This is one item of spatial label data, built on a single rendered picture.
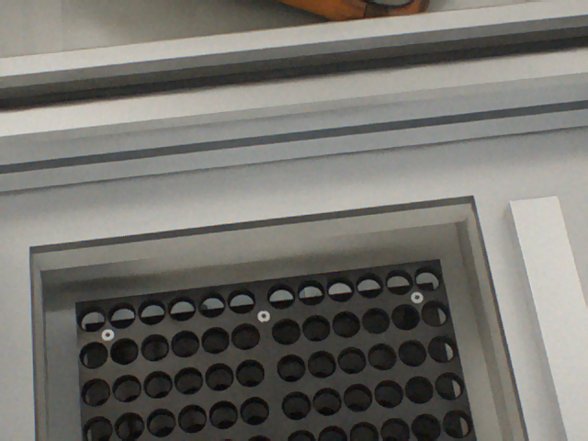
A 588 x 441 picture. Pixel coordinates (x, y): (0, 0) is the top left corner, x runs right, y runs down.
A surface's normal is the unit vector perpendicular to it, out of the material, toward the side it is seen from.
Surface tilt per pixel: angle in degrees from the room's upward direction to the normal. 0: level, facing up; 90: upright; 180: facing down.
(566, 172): 0
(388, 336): 0
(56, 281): 0
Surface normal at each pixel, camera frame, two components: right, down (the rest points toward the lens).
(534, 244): 0.00, -0.44
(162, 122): 0.10, 0.32
